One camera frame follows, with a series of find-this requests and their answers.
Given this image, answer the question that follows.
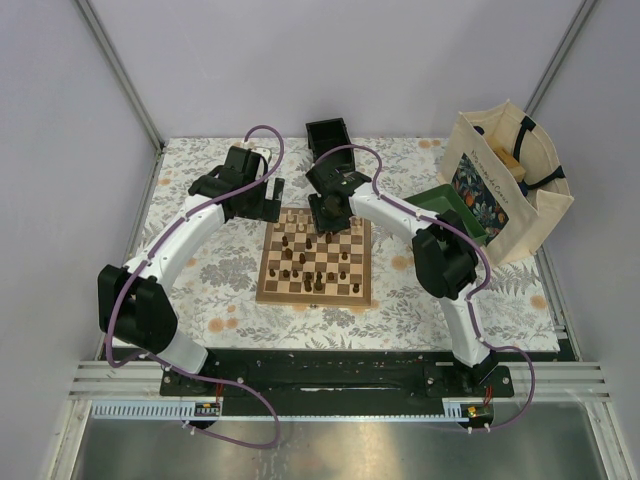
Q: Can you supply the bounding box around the wooden chess board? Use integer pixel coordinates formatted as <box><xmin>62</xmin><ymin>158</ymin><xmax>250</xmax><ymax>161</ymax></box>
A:
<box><xmin>256</xmin><ymin>207</ymin><xmax>372</xmax><ymax>308</ymax></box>

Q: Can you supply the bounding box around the green metal tray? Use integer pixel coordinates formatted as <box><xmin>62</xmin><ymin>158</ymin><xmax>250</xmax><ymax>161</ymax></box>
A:
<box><xmin>403</xmin><ymin>183</ymin><xmax>490</xmax><ymax>249</ymax></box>

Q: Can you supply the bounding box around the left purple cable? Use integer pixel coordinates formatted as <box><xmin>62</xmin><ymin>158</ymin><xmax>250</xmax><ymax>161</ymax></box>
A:
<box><xmin>104</xmin><ymin>124</ymin><xmax>282</xmax><ymax>449</ymax></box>

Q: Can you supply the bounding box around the white slotted cable duct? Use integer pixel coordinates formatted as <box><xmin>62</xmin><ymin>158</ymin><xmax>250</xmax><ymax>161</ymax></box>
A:
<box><xmin>91</xmin><ymin>391</ymin><xmax>468</xmax><ymax>423</ymax></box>

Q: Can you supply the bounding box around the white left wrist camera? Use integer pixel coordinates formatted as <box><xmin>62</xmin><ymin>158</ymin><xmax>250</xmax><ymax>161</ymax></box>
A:
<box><xmin>244</xmin><ymin>144</ymin><xmax>273</xmax><ymax>162</ymax></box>

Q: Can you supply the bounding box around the cream canvas tote bag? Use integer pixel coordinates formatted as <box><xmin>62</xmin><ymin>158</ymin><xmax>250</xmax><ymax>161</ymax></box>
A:
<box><xmin>438</xmin><ymin>101</ymin><xmax>574</xmax><ymax>267</ymax></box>

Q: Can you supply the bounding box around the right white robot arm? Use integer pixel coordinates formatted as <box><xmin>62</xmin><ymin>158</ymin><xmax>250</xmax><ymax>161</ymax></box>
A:
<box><xmin>306</xmin><ymin>152</ymin><xmax>497</xmax><ymax>396</ymax></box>

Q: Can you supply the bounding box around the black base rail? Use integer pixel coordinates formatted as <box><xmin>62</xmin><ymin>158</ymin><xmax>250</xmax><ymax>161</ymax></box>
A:
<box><xmin>158</xmin><ymin>349</ymin><xmax>516</xmax><ymax>401</ymax></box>

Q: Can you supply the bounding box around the black plastic bin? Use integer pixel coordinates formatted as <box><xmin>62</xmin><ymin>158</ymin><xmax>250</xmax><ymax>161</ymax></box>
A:
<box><xmin>305</xmin><ymin>117</ymin><xmax>351</xmax><ymax>162</ymax></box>

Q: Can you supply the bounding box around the wooden box in bag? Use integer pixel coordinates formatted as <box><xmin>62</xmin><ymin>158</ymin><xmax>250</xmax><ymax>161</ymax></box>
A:
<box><xmin>491</xmin><ymin>145</ymin><xmax>526</xmax><ymax>182</ymax></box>

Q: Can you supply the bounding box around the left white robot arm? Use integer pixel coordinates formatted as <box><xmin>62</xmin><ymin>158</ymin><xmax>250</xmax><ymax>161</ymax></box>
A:
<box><xmin>98</xmin><ymin>145</ymin><xmax>284</xmax><ymax>395</ymax></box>

